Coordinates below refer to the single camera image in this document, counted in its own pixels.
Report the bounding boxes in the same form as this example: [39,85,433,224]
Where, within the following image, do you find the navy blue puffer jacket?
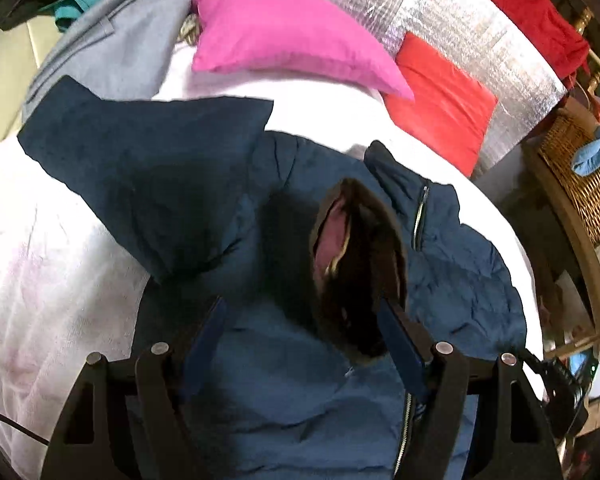
[19,77,527,479]

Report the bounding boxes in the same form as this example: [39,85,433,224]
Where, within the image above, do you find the black right-side gripper device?
[520,349,588,440]

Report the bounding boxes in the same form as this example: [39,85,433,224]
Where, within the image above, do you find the wooden side table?
[521,94,600,361]

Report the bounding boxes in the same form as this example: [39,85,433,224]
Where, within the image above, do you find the white pink bed sheet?
[0,47,542,479]

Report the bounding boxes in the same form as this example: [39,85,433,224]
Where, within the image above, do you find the wicker basket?
[538,110,600,246]

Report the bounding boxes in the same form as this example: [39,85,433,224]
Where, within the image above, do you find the light blue cloth in basket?
[571,126,600,177]

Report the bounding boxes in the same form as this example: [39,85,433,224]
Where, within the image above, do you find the red pillow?
[384,32,498,178]

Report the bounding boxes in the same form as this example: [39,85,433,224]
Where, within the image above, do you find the grey garment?
[22,0,193,119]

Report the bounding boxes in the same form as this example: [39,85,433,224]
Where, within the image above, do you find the cream leather sofa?
[0,16,61,142]

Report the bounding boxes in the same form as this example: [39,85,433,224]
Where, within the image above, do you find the silver foil insulation panel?
[329,0,566,178]

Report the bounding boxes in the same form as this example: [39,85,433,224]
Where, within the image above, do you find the red quilted blanket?
[491,0,590,89]

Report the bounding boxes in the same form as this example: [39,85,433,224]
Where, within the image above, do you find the magenta pillow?
[192,0,414,100]

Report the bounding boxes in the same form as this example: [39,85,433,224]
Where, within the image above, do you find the teal garment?
[38,0,100,32]

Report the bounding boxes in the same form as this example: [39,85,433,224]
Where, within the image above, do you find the black cable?
[0,409,52,447]

